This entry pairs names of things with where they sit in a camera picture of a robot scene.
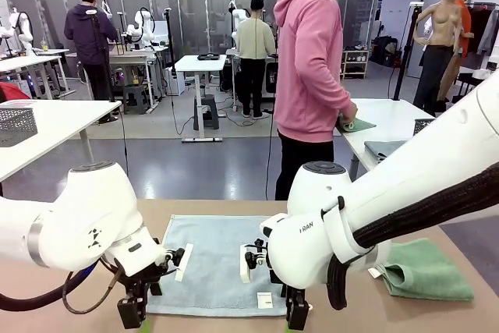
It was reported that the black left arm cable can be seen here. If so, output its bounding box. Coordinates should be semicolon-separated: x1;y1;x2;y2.
0;260;120;316

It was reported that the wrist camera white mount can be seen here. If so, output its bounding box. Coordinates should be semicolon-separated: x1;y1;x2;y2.
238;238;271;285
163;243;195;283

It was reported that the clothes rack with dark garments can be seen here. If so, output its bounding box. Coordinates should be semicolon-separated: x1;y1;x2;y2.
465;0;499;58

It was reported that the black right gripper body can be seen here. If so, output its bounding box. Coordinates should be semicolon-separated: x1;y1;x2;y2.
268;271;310;306

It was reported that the white computer case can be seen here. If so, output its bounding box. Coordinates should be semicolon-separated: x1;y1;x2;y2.
163;66;186;97

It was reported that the white shoe shelf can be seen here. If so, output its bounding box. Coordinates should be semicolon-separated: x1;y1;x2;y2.
338;48;370;80

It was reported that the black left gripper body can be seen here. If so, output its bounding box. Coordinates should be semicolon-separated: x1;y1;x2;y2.
115;265;165;299

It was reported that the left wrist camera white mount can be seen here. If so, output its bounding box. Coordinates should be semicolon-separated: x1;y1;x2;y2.
163;243;195;283

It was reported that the white lab workbench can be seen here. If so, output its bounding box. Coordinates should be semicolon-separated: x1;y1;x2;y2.
104;44;169;111

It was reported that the person in beige sweater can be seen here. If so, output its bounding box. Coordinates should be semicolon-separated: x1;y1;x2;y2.
234;0;277;119

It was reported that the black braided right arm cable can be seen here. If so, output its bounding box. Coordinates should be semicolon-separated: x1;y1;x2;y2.
326;160;499;311

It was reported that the red fabric item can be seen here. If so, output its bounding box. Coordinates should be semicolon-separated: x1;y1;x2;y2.
0;82;32;101

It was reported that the black wire rack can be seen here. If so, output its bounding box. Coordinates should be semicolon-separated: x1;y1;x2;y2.
453;70;487;97

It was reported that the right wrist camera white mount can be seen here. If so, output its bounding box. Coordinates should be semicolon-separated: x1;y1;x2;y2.
238;238;271;285

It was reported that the black light stand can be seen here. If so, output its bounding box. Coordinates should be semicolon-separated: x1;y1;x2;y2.
163;6;178;81

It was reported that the light blue terry towel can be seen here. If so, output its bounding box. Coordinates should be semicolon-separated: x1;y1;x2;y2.
145;214;292;318

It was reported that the thin black floor cable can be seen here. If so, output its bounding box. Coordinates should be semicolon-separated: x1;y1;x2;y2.
119;114;130;172

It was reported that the pink-sleeved right forearm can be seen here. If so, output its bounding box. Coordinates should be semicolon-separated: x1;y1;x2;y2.
321;75;352;116

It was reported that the grey perforated plastic basket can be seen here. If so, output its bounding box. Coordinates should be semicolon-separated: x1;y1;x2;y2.
413;118;438;138
0;107;39;148

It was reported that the beige mannequin with dark skirt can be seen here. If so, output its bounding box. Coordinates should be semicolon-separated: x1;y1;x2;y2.
412;0;465;112

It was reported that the green terry towel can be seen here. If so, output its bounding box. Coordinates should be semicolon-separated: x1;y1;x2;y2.
336;113;378;132
367;238;476;303

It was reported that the person's right hand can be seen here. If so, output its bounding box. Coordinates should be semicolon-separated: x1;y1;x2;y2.
339;101;359;124

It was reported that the black bags pile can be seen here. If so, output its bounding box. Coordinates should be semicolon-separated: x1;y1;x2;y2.
369;35;402;68

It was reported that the black pole with white top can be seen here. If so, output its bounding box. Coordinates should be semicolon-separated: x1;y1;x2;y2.
392;1;425;101

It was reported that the person in pink hoodie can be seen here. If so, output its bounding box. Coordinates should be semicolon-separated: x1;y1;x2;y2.
272;0;359;201

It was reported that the small white desk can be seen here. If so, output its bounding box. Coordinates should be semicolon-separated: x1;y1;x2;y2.
174;55;228;143

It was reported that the person in purple jacket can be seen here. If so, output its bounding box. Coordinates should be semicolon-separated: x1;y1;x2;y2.
63;0;119;102

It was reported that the grey plastic step stool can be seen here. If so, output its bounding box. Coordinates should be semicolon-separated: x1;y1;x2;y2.
193;94;221;131
122;84;149;116

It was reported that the black camera tripod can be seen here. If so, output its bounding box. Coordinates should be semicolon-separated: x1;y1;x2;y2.
87;7;126;122

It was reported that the mannequin with orange shirt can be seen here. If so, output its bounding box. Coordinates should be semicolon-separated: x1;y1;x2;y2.
453;0;476;59

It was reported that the long white lab table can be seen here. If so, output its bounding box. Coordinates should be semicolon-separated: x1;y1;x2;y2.
0;48;72;101

